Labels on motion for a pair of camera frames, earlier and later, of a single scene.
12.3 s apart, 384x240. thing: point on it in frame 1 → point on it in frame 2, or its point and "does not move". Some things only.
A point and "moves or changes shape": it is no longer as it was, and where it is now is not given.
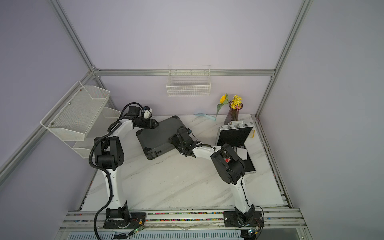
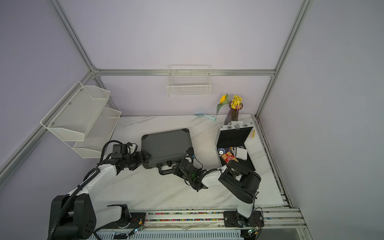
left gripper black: (151, 125) → (140, 160)
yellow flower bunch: (236, 102) does not move
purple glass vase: (232, 114) does not move
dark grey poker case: (154, 142) moves or changes shape
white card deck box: (242, 153) does not move
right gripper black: (174, 140) → (178, 170)
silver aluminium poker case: (235, 133) does not move
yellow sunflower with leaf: (223, 100) does not move
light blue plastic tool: (206, 115) does not move
